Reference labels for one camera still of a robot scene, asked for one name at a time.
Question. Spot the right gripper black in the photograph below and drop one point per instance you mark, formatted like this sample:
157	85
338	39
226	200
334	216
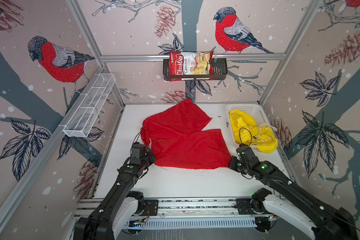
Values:
231	164

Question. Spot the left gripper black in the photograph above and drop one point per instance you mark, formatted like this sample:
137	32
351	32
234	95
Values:
151	156

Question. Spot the yellow shorts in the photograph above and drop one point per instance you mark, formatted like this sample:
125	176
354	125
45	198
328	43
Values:
246	131

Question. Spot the red shorts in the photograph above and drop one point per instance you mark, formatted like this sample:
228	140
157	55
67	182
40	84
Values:
178	139

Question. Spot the white plastic basket tray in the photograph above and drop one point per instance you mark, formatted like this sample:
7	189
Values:
254	110

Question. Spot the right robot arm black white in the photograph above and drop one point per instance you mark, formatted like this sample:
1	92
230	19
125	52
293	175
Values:
285	199

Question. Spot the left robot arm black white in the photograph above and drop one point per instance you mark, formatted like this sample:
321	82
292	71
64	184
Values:
108	219

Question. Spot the red cassava chips bag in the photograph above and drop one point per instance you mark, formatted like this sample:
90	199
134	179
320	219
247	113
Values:
189	64

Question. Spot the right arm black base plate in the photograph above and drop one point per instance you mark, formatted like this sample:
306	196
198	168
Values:
244	206

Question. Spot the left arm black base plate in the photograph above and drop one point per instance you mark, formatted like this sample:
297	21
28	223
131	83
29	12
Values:
147	208

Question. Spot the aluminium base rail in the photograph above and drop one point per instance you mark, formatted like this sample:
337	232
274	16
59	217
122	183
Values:
218	207

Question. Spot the white mesh wall shelf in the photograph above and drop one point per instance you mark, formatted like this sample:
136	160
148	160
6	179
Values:
87	112

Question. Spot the black wire wall basket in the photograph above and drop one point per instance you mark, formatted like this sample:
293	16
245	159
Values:
219	67

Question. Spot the horizontal aluminium frame bar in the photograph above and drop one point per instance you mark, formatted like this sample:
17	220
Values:
156	58

